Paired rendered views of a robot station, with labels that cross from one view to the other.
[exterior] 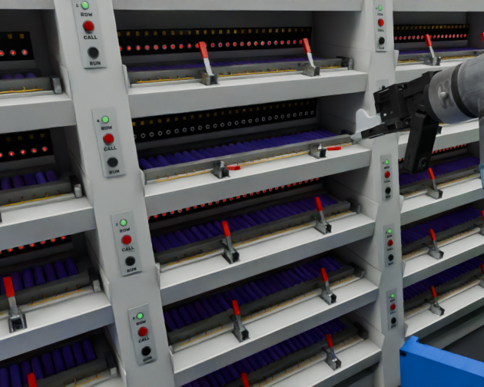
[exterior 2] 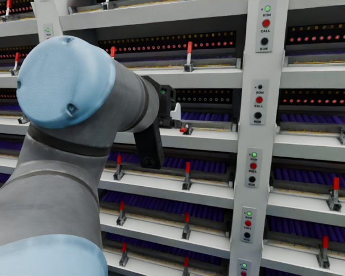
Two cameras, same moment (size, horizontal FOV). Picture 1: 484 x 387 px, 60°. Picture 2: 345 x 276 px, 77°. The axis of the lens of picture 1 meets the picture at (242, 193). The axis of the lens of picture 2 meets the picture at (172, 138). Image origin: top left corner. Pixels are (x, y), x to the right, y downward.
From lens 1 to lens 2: 0.83 m
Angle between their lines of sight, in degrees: 44
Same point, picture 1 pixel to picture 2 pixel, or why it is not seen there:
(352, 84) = (224, 81)
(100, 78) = not seen: hidden behind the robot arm
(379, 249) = (234, 223)
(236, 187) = (119, 137)
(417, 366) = not seen: outside the picture
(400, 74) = (290, 75)
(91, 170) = not seen: hidden behind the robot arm
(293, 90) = (165, 81)
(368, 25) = (249, 27)
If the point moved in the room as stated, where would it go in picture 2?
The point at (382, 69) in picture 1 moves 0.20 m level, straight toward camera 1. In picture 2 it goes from (262, 69) to (197, 66)
